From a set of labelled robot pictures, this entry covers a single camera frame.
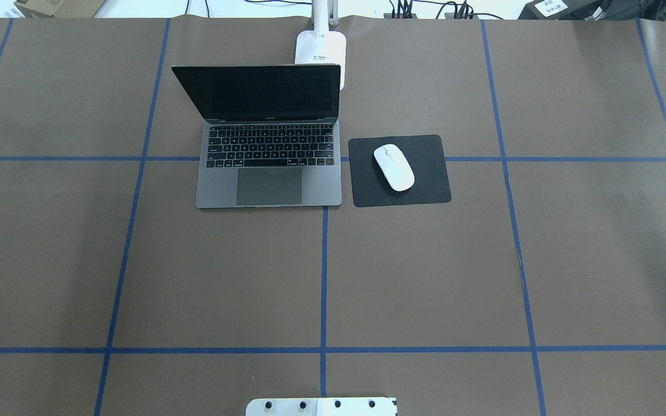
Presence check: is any white computer mouse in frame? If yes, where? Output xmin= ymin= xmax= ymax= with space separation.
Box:
xmin=373 ymin=144 xmax=415 ymax=192

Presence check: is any black mouse pad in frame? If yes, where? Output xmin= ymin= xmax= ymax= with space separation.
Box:
xmin=348 ymin=135 xmax=452 ymax=207

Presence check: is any grey laptop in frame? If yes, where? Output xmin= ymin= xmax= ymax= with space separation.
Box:
xmin=171 ymin=64 xmax=343 ymax=210

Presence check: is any black power strip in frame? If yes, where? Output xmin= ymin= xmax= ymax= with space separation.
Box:
xmin=383 ymin=1 xmax=477 ymax=20

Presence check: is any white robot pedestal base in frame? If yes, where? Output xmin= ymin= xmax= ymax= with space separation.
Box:
xmin=245 ymin=396 xmax=398 ymax=415

